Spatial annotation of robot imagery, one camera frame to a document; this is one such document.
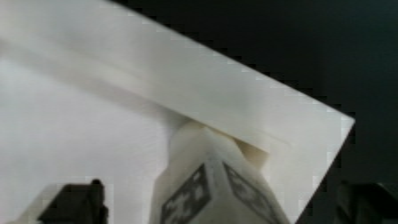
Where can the white leg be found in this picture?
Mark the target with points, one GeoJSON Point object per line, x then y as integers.
{"type": "Point", "coordinates": [210, 188]}

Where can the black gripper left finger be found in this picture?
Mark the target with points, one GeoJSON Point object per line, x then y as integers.
{"type": "Point", "coordinates": [76, 206]}

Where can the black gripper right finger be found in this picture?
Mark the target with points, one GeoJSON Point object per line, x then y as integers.
{"type": "Point", "coordinates": [366, 203]}

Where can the white square tabletop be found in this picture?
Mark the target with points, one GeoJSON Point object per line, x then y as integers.
{"type": "Point", "coordinates": [107, 80]}

